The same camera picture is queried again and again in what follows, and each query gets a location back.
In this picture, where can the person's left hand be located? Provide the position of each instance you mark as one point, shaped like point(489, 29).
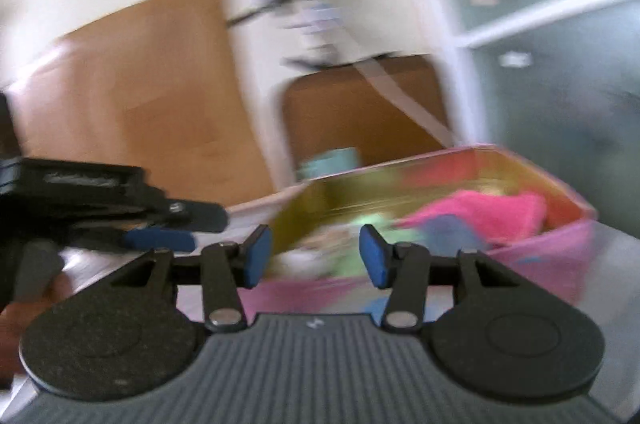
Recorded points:
point(15, 334)

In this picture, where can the pink cloth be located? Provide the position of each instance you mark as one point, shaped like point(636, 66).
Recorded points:
point(480, 209)

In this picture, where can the pink macaron print tin box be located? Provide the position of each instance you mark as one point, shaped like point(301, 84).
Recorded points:
point(550, 254)

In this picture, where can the brown chair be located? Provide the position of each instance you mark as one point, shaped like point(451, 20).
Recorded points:
point(365, 109)

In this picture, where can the teal cup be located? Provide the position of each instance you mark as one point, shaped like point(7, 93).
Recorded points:
point(332, 164)

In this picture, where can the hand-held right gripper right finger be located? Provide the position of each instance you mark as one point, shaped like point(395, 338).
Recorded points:
point(374, 256)

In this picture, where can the wood pattern board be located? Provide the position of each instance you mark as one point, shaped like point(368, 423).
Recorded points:
point(150, 94)

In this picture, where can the white power strip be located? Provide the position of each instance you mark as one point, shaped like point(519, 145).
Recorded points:
point(320, 14)

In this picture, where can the floral grey tablecloth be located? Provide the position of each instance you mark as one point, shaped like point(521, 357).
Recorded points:
point(615, 304)

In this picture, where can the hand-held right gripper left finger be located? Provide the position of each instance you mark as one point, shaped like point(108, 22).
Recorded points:
point(257, 254)

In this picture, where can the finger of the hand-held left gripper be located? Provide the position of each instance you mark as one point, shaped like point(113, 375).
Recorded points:
point(160, 240)
point(195, 214)

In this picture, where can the frosted glass door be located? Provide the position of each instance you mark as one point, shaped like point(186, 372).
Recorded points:
point(540, 29)

